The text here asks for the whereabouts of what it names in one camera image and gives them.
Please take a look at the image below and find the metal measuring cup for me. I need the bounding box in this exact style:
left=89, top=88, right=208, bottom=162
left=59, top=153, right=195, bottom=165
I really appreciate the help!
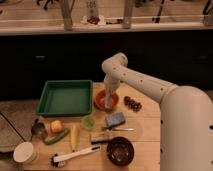
left=31, top=119, right=47, bottom=138

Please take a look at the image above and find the red orange bowl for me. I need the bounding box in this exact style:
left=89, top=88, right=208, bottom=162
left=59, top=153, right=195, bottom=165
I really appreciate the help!
left=94, top=90, right=119, bottom=111

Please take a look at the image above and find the wooden block brush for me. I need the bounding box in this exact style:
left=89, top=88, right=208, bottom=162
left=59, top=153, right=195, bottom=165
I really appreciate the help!
left=90, top=132, right=112, bottom=144

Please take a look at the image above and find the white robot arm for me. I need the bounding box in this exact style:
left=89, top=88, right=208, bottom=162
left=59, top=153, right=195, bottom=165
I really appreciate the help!
left=102, top=53, right=213, bottom=171

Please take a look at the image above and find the yellow corn cob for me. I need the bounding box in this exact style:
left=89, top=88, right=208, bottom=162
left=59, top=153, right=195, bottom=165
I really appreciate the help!
left=70, top=124, right=78, bottom=152

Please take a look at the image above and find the dark grape bunch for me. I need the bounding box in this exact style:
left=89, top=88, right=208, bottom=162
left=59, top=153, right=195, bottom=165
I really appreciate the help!
left=124, top=96, right=142, bottom=112

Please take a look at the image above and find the dark purple bowl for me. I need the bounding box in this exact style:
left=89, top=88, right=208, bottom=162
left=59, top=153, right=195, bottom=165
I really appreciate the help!
left=106, top=137, right=134, bottom=167

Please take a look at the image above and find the white round container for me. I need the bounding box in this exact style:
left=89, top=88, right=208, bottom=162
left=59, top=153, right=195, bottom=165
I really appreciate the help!
left=13, top=142, right=36, bottom=163

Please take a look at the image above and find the small green cup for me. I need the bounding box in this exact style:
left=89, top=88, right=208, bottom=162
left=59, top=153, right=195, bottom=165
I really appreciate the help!
left=82, top=116, right=95, bottom=131

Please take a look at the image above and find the blue towel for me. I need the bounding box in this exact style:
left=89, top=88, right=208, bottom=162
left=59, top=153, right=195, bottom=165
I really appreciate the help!
left=105, top=112, right=125, bottom=127

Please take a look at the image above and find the green plastic tray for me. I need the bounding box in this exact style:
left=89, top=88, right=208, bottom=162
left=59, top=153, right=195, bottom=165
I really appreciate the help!
left=37, top=80, right=93, bottom=117

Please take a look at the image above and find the green pepper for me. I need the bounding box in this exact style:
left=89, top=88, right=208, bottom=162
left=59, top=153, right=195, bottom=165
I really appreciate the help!
left=42, top=128, right=70, bottom=145

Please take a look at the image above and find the orange yellow fruit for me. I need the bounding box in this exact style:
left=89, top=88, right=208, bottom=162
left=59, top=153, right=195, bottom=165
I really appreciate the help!
left=50, top=120, right=63, bottom=134

